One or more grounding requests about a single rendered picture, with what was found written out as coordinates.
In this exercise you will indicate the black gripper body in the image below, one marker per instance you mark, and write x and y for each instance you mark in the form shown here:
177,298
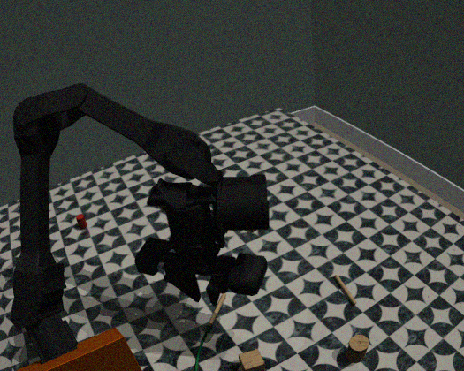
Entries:
243,275

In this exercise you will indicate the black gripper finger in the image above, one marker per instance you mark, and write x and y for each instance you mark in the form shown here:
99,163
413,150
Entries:
214,290
187,283

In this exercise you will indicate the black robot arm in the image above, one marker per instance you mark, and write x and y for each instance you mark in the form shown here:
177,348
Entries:
239,203

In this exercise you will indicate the red cylinder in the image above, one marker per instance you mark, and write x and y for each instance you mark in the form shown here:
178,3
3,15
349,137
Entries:
81,221

